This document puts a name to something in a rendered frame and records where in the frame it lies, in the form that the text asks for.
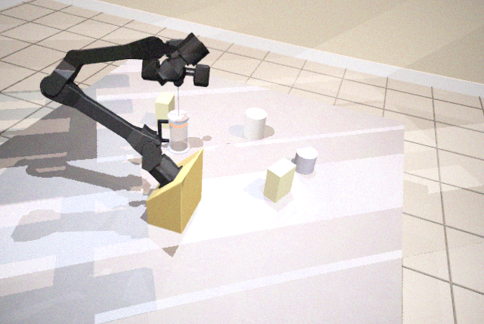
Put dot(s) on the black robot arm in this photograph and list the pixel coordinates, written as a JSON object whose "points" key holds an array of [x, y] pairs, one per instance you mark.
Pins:
{"points": [[59, 86]]}

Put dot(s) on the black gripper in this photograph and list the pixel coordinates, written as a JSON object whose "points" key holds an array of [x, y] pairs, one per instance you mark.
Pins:
{"points": [[201, 72]]}

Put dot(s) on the white cylinder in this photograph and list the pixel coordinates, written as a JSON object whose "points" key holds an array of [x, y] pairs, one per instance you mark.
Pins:
{"points": [[254, 123], [305, 159]]}

